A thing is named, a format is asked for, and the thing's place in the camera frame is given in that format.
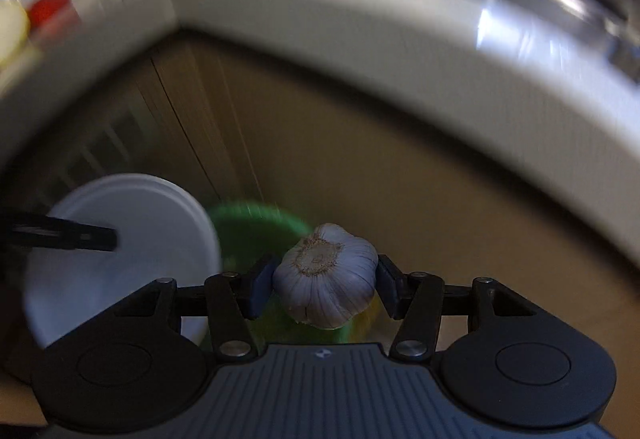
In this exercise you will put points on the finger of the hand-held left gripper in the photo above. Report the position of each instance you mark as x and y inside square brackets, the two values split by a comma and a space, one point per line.
[75, 236]

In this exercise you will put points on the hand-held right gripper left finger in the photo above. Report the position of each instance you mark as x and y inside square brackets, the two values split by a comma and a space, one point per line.
[260, 289]

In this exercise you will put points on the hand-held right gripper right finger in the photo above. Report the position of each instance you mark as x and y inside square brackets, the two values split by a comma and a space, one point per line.
[387, 289]

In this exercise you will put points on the green plastic bin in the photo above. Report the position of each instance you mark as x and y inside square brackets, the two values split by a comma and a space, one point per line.
[250, 229]

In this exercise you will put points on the garlic bulb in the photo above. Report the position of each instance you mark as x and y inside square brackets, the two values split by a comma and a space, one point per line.
[325, 276]

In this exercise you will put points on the brown cabinet door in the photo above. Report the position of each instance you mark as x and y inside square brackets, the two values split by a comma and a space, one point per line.
[375, 169]

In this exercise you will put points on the pale yellow round object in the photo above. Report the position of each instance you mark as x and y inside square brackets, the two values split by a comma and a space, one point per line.
[11, 34]

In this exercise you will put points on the red box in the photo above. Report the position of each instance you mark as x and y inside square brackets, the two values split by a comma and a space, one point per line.
[50, 5]

